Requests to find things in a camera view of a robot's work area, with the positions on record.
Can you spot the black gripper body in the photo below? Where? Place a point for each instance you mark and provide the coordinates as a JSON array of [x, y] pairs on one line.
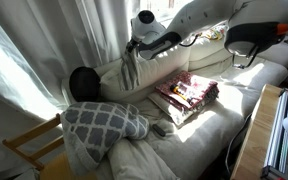
[[132, 45]]

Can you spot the aluminium rail frame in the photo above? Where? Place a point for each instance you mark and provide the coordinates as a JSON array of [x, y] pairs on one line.
[[280, 133]]

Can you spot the wooden chair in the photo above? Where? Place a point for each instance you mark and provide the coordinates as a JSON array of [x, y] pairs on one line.
[[30, 138]]

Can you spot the cream rectangular pillow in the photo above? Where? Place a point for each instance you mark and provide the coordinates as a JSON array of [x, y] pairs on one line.
[[157, 70]]

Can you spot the black remote control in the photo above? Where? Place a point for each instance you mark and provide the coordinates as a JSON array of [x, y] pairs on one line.
[[158, 130]]

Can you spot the beige fabric sofa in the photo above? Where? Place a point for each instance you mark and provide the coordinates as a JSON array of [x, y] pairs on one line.
[[217, 126]]

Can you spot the black round cushion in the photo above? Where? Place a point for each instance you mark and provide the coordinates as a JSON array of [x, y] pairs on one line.
[[84, 83]]

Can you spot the colourful printed cushion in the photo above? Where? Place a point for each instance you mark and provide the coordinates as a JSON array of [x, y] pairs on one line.
[[215, 33]]

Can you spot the grey white lattice pillow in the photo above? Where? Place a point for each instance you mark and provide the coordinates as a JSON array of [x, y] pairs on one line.
[[94, 130]]

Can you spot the grey armchair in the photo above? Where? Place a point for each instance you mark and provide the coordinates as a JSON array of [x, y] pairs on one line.
[[284, 55]]

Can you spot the light wooden table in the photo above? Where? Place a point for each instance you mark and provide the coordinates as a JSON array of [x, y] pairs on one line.
[[254, 140]]

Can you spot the red floral folded cloth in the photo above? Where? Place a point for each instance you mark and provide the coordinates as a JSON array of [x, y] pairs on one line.
[[200, 88]]

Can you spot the blue white striped towel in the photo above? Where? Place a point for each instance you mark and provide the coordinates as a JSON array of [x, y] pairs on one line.
[[129, 71]]

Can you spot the white curtain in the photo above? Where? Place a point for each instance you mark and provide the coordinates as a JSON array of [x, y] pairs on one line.
[[50, 40]]

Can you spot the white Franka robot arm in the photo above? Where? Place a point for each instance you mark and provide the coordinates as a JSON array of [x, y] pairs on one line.
[[217, 13]]

